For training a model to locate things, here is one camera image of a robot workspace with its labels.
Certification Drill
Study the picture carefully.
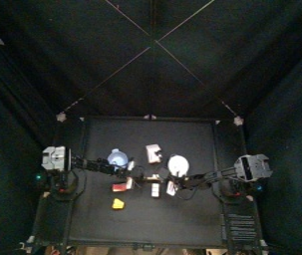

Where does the white wooden knife block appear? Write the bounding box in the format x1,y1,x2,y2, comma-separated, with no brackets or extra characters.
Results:
144,142,164,165

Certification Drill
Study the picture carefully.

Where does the white pot with black handle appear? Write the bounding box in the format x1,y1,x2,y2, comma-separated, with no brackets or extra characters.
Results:
166,153,191,179

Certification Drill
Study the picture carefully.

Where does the black plate with white print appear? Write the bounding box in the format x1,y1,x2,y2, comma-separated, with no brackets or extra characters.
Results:
225,212,259,244

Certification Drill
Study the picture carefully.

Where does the thin diagonal brace wire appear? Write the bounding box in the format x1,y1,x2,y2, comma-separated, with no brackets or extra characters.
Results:
61,0,216,116
103,0,241,119

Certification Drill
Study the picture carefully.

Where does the black right camera cable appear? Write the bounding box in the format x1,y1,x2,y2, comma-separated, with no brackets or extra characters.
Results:
175,188,199,202

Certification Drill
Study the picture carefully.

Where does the yellow toy bell pepper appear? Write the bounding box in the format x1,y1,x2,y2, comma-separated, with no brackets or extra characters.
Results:
111,197,127,211

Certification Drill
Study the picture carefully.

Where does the grey vertical frame pole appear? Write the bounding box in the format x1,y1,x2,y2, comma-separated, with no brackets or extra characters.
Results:
150,0,156,118

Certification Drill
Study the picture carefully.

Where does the grey bowl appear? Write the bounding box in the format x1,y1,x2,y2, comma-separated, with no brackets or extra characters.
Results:
105,147,131,168

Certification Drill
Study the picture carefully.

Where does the red and white toy block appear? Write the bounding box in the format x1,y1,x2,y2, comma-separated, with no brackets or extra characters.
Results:
111,177,136,193

